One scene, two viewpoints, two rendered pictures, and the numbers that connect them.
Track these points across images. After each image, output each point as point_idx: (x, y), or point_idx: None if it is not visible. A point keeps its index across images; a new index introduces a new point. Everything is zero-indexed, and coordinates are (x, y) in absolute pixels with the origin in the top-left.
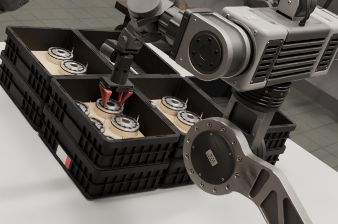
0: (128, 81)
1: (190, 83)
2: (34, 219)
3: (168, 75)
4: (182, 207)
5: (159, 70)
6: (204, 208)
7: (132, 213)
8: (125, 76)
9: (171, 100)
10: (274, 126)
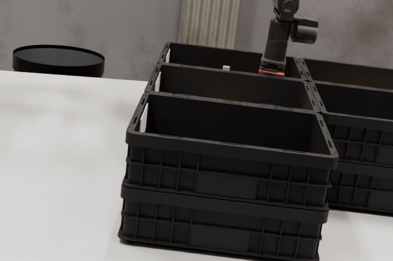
0: (272, 61)
1: (294, 109)
2: None
3: (318, 104)
4: (111, 143)
5: (372, 136)
6: (98, 153)
7: (126, 122)
8: (266, 44)
9: None
10: (138, 112)
